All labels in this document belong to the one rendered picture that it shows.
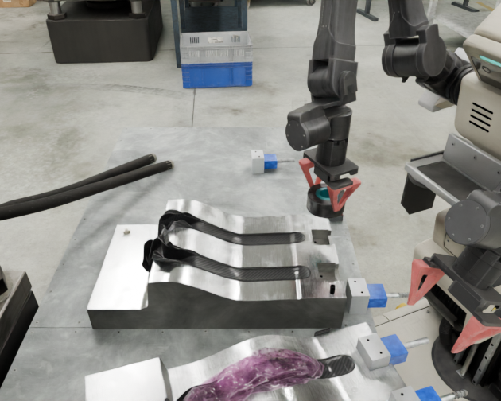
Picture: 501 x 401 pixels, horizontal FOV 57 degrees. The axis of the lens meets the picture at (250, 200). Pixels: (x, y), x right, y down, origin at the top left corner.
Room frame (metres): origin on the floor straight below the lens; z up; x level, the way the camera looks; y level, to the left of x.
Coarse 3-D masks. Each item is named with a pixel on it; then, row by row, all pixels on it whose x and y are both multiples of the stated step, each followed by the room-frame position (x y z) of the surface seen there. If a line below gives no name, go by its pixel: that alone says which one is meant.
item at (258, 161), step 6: (252, 150) 1.23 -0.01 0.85; (258, 150) 1.23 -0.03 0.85; (252, 156) 1.19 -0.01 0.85; (258, 156) 1.19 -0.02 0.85; (264, 156) 1.21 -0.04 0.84; (270, 156) 1.21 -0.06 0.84; (252, 162) 1.18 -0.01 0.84; (258, 162) 1.18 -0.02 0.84; (264, 162) 1.19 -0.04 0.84; (270, 162) 1.19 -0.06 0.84; (276, 162) 1.19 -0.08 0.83; (282, 162) 1.21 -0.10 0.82; (252, 168) 1.18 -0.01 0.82; (258, 168) 1.18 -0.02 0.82; (264, 168) 1.19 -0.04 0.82; (270, 168) 1.19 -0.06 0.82; (276, 168) 1.19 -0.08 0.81
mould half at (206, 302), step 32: (224, 224) 0.82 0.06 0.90; (256, 224) 0.83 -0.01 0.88; (288, 224) 0.83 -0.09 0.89; (320, 224) 0.82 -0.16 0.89; (128, 256) 0.75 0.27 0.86; (224, 256) 0.71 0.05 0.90; (256, 256) 0.73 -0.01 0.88; (288, 256) 0.72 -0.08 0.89; (320, 256) 0.72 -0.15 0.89; (96, 288) 0.66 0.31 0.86; (128, 288) 0.66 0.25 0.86; (160, 288) 0.60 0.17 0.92; (192, 288) 0.60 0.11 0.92; (224, 288) 0.62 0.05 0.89; (256, 288) 0.63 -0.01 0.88; (288, 288) 0.63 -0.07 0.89; (320, 288) 0.63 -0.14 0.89; (96, 320) 0.60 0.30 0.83; (128, 320) 0.60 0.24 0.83; (160, 320) 0.60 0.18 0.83; (192, 320) 0.60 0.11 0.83; (224, 320) 0.60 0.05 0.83; (256, 320) 0.60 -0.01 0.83; (288, 320) 0.60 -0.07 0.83; (320, 320) 0.60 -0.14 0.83
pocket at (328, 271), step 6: (318, 264) 0.70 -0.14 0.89; (324, 264) 0.70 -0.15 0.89; (330, 264) 0.70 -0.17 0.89; (336, 264) 0.70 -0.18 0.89; (318, 270) 0.70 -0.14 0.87; (324, 270) 0.70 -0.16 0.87; (330, 270) 0.70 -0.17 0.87; (336, 270) 0.69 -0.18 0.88; (324, 276) 0.69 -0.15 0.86; (330, 276) 0.69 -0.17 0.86; (336, 276) 0.68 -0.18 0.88
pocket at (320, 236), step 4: (312, 232) 0.81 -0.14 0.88; (316, 232) 0.81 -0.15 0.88; (320, 232) 0.81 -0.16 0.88; (324, 232) 0.81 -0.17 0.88; (328, 232) 0.80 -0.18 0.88; (316, 236) 0.81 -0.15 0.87; (320, 236) 0.81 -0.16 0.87; (324, 236) 0.81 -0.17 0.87; (328, 236) 0.80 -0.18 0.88; (316, 240) 0.80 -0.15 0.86; (320, 240) 0.80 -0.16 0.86; (324, 240) 0.80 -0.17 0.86; (328, 240) 0.79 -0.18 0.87; (316, 244) 0.79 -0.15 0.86; (320, 244) 0.79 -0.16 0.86; (324, 244) 0.79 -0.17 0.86; (328, 244) 0.78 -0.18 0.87
